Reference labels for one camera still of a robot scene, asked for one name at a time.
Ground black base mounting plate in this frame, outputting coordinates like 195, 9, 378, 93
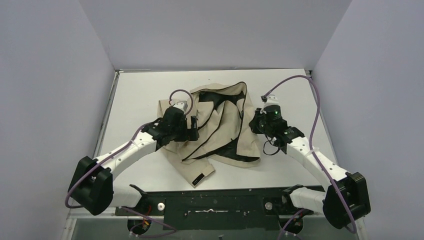
114, 185, 326, 231

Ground beige jacket with black lining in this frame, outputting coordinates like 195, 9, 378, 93
161, 81, 261, 188

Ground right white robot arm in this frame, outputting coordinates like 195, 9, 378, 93
249, 104, 371, 229

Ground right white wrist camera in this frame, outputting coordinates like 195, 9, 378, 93
261, 94, 280, 108

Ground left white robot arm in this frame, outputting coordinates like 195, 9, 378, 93
65, 105, 199, 216

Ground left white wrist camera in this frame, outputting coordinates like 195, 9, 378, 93
172, 100, 188, 114

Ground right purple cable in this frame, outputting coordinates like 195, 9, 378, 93
260, 75, 358, 240

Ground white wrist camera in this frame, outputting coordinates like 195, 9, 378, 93
261, 94, 280, 108
172, 100, 188, 114

